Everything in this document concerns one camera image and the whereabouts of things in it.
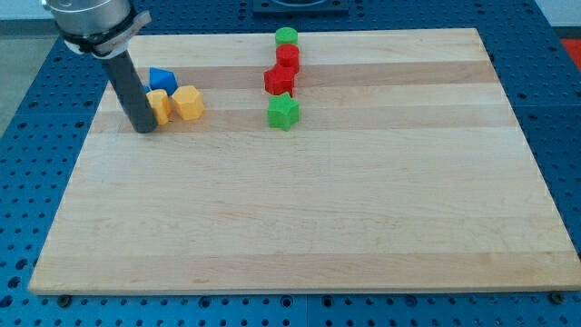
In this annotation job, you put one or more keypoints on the yellow block left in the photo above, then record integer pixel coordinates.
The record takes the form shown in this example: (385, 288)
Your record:
(159, 101)

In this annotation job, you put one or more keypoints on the blue triangular block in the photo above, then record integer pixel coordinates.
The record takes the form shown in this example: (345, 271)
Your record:
(162, 79)

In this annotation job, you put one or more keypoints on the yellow hexagon block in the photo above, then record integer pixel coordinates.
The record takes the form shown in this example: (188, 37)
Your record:
(188, 102)

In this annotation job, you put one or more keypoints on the red cylinder block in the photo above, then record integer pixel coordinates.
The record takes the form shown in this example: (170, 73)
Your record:
(288, 55)

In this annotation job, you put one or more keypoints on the green cylinder block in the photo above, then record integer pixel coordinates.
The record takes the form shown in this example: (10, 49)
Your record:
(286, 35)

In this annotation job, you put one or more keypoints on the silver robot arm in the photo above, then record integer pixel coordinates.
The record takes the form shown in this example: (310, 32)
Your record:
(102, 28)

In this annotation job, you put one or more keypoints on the red star block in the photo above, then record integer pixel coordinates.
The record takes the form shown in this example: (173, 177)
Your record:
(279, 80)

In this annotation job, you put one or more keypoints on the wooden board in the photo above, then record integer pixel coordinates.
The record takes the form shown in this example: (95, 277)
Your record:
(407, 172)

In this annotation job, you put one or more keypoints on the green star block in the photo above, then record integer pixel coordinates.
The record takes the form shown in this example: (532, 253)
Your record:
(283, 111)

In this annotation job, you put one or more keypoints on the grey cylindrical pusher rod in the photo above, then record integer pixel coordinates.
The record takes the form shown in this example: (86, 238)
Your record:
(130, 93)

